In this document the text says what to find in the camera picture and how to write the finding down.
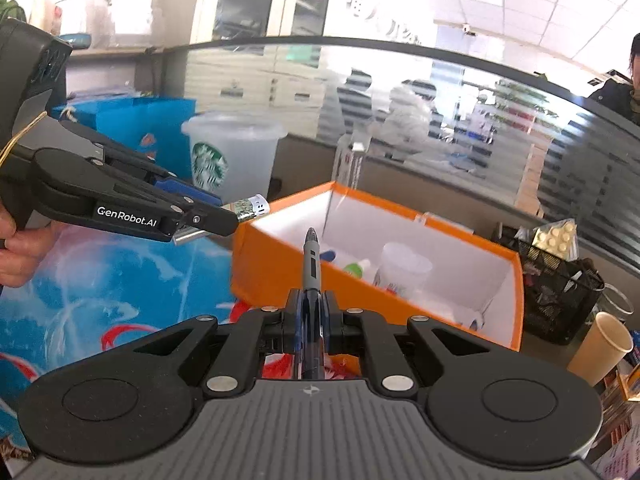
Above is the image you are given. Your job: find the frosted plastic cup green logo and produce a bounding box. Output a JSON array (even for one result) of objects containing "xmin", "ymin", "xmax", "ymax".
[{"xmin": 180, "ymin": 111, "xmax": 289, "ymax": 207}]

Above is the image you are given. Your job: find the grey black gel pen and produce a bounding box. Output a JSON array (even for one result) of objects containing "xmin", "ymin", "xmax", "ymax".
[{"xmin": 294, "ymin": 227, "xmax": 329, "ymax": 382}]

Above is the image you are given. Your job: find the yellow cord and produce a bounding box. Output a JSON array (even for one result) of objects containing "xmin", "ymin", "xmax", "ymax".
[{"xmin": 0, "ymin": 111, "xmax": 49, "ymax": 163}]

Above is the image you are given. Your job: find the orange cardboard box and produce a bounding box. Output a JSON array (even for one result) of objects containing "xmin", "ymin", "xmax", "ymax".
[{"xmin": 230, "ymin": 181, "xmax": 525, "ymax": 352}]

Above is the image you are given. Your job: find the yellow pill blister pack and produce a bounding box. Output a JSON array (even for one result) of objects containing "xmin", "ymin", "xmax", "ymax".
[{"xmin": 530, "ymin": 219, "xmax": 579, "ymax": 262}]

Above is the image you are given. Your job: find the white wall lettering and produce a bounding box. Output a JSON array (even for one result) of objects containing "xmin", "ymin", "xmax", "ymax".
[{"xmin": 342, "ymin": 0, "xmax": 427, "ymax": 47}]

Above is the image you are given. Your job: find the tan paper cup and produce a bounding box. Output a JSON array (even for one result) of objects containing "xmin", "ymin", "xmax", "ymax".
[{"xmin": 567, "ymin": 311, "xmax": 635, "ymax": 387}]

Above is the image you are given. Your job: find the green leafy plant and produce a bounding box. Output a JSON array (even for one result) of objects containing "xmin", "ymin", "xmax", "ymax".
[{"xmin": 0, "ymin": 0, "xmax": 27, "ymax": 24}]

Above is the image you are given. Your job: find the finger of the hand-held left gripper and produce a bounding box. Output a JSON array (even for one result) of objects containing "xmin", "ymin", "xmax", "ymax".
[
  {"xmin": 86, "ymin": 156, "xmax": 241, "ymax": 238},
  {"xmin": 59, "ymin": 119, "xmax": 224, "ymax": 207}
]

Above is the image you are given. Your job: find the black mesh desk organizer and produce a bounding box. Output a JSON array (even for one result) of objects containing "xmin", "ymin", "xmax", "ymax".
[{"xmin": 492, "ymin": 224, "xmax": 606, "ymax": 346}]

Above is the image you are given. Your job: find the grey white carton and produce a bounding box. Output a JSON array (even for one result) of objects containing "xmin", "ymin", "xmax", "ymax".
[{"xmin": 333, "ymin": 132, "xmax": 369, "ymax": 187}]

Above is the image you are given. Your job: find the person's left hand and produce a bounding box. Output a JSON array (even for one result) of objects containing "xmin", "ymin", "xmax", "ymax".
[{"xmin": 0, "ymin": 204, "xmax": 67, "ymax": 289}]

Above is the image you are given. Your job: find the blue paper bag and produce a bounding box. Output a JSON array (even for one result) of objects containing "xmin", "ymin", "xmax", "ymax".
[{"xmin": 51, "ymin": 97, "xmax": 199, "ymax": 182}]

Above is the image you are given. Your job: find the translucent plastic jar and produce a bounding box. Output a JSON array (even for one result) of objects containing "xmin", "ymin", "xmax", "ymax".
[{"xmin": 374, "ymin": 242, "xmax": 434, "ymax": 297}]

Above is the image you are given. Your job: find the wooden glass-door cabinet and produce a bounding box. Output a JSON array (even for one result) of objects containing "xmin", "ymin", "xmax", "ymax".
[{"xmin": 189, "ymin": 0, "xmax": 337, "ymax": 44}]

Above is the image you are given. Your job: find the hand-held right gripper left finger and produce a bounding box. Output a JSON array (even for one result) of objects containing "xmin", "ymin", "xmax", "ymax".
[{"xmin": 132, "ymin": 289, "xmax": 307, "ymax": 394}]

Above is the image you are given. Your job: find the green white small bottle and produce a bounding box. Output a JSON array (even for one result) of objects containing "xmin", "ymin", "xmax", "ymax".
[{"xmin": 344, "ymin": 258, "xmax": 374, "ymax": 279}]

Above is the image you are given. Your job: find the round clear container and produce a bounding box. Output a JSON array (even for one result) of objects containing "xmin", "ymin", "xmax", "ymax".
[{"xmin": 602, "ymin": 282, "xmax": 635, "ymax": 319}]

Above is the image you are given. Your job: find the blue printed desk mat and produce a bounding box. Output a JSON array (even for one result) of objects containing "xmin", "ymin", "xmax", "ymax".
[{"xmin": 0, "ymin": 224, "xmax": 362, "ymax": 462}]

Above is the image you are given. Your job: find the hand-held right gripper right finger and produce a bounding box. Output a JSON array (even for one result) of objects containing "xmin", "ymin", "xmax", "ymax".
[{"xmin": 320, "ymin": 289, "xmax": 494, "ymax": 394}]

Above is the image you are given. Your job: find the black office chair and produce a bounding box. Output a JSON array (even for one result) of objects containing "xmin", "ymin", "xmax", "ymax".
[{"xmin": 336, "ymin": 67, "xmax": 374, "ymax": 137}]

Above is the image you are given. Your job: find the silver patterned tube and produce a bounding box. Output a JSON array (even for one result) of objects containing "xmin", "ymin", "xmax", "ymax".
[{"xmin": 172, "ymin": 193, "xmax": 271, "ymax": 247}]

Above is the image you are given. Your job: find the potted plant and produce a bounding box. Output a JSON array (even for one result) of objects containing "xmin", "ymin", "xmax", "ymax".
[{"xmin": 492, "ymin": 79, "xmax": 547, "ymax": 132}]

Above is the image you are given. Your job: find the striped glass desk partition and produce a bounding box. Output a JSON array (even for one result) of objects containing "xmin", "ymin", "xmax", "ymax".
[{"xmin": 164, "ymin": 35, "xmax": 640, "ymax": 272}]

